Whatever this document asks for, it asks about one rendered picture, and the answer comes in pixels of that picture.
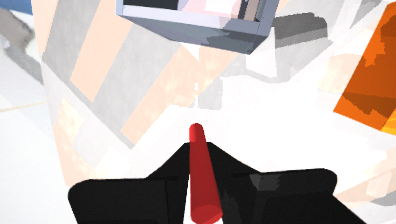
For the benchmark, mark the red peg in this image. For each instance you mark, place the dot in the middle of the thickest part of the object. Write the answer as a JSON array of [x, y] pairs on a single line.
[[204, 197]]

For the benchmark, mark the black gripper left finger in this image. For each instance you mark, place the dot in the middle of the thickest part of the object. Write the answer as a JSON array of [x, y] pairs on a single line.
[[161, 196]]

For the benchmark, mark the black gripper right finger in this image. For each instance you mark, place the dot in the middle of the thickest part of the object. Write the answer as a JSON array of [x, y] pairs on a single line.
[[243, 190]]

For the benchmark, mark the white square plate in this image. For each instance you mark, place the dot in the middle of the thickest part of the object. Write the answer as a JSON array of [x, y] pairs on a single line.
[[222, 8]]

